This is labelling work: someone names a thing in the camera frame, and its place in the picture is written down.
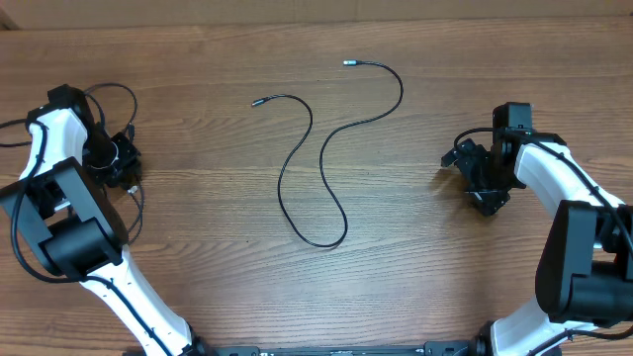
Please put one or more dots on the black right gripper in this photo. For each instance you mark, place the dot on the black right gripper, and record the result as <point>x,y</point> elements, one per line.
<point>475,173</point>

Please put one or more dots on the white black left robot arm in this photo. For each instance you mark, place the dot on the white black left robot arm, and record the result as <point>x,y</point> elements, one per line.
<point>64,229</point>

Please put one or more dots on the cardboard back wall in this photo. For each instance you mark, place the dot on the cardboard back wall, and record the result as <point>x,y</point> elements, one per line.
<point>95,14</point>

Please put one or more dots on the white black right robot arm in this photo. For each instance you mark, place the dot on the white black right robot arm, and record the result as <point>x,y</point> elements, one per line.
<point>583,281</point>

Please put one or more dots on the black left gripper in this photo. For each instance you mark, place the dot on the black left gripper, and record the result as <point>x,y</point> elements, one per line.
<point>128,161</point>

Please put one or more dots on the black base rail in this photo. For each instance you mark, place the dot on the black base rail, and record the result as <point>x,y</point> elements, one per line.
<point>429,348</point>

